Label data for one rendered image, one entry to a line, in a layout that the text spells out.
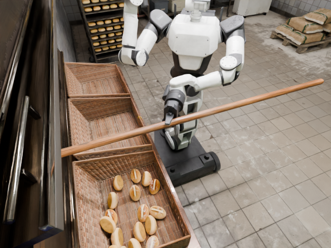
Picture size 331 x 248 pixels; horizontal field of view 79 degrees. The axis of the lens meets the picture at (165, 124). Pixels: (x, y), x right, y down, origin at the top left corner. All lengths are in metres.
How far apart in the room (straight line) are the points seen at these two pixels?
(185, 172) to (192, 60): 1.03
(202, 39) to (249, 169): 1.50
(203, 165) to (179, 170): 0.23
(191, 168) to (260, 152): 0.87
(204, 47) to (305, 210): 1.69
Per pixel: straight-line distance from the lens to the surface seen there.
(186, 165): 1.91
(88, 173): 1.34
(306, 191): 2.38
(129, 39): 1.07
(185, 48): 1.19
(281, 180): 2.34
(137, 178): 1.34
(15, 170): 0.46
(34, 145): 0.57
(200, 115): 0.87
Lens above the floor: 1.79
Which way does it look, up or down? 46 degrees down
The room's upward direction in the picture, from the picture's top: straight up
